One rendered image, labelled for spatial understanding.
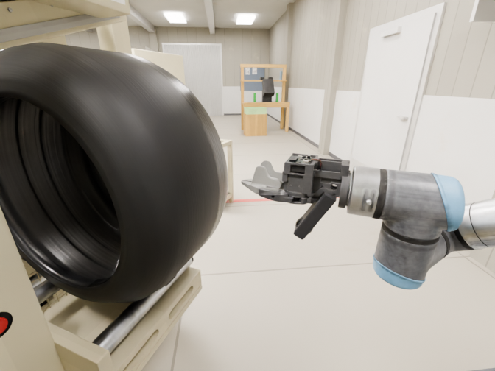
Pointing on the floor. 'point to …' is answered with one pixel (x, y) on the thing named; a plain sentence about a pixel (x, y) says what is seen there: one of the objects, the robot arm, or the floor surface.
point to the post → (22, 315)
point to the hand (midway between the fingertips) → (247, 185)
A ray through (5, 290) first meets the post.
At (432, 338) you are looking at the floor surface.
